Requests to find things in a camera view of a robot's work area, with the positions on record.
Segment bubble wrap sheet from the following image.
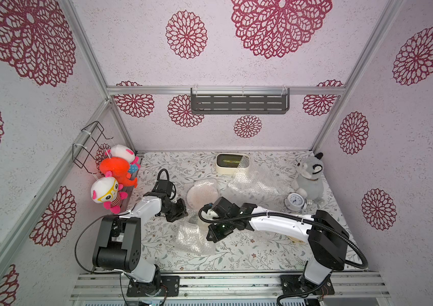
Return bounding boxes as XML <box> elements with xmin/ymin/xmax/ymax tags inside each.
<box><xmin>222</xmin><ymin>157</ymin><xmax>289</xmax><ymax>211</ymax></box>

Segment cream dinner plate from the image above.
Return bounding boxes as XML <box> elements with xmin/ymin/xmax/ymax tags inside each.
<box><xmin>288</xmin><ymin>236</ymin><xmax>308</xmax><ymax>244</ymax></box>

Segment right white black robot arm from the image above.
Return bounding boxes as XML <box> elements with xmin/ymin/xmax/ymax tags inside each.
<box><xmin>198</xmin><ymin>197</ymin><xmax>349</xmax><ymax>286</ymax></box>

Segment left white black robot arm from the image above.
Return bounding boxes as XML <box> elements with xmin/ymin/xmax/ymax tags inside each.
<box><xmin>92</xmin><ymin>192</ymin><xmax>188</xmax><ymax>284</ymax></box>

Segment pink plate in bubble wrap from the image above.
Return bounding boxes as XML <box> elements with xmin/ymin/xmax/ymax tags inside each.
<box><xmin>186</xmin><ymin>178</ymin><xmax>220</xmax><ymax>210</ymax></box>

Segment cream box with dark lid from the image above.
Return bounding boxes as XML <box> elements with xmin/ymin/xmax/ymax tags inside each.
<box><xmin>215</xmin><ymin>153</ymin><xmax>250</xmax><ymax>175</ymax></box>

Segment red octopus plush toy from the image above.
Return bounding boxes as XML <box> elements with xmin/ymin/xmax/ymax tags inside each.
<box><xmin>99</xmin><ymin>157</ymin><xmax>138</xmax><ymax>188</ymax></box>

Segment white plush with yellow glasses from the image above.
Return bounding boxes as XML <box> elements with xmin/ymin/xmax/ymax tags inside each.
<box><xmin>90</xmin><ymin>171</ymin><xmax>128</xmax><ymax>214</ymax></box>

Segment small white round clock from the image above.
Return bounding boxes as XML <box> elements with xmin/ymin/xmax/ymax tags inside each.
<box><xmin>285</xmin><ymin>193</ymin><xmax>308</xmax><ymax>213</ymax></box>

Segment white pink plush top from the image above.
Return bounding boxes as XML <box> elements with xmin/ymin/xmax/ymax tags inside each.
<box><xmin>105</xmin><ymin>145</ymin><xmax>140</xmax><ymax>174</ymax></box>

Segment grey raccoon plush toy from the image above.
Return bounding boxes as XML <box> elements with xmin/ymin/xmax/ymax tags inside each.
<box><xmin>291</xmin><ymin>152</ymin><xmax>324</xmax><ymax>203</ymax></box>

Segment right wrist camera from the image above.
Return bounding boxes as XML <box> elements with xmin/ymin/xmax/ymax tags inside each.
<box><xmin>211</xmin><ymin>197</ymin><xmax>240</xmax><ymax>219</ymax></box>

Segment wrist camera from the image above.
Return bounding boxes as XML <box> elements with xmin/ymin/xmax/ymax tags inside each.
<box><xmin>152</xmin><ymin>180</ymin><xmax>176</xmax><ymax>197</ymax></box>
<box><xmin>211</xmin><ymin>197</ymin><xmax>240</xmax><ymax>219</ymax></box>

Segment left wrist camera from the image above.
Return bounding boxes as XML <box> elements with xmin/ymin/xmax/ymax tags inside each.
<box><xmin>152</xmin><ymin>180</ymin><xmax>176</xmax><ymax>197</ymax></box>

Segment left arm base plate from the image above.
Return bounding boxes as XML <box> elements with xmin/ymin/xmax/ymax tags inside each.
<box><xmin>127</xmin><ymin>274</ymin><xmax>181</xmax><ymax>298</ymax></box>

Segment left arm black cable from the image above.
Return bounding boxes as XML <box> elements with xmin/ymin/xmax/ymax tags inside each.
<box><xmin>74</xmin><ymin>168</ymin><xmax>177</xmax><ymax>306</ymax></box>

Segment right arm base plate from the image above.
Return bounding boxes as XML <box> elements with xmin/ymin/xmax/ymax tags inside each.
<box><xmin>280</xmin><ymin>273</ymin><xmax>335</xmax><ymax>298</ymax></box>

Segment black wire wall basket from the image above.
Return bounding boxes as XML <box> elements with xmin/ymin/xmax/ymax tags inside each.
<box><xmin>71</xmin><ymin>121</ymin><xmax>113</xmax><ymax>175</ymax></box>

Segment grey metal wall shelf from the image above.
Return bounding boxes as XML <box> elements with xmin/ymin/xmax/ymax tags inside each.
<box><xmin>190</xmin><ymin>88</ymin><xmax>290</xmax><ymax>115</ymax></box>

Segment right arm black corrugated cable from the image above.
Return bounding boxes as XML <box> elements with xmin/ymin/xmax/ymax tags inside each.
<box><xmin>198</xmin><ymin>202</ymin><xmax>369</xmax><ymax>306</ymax></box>

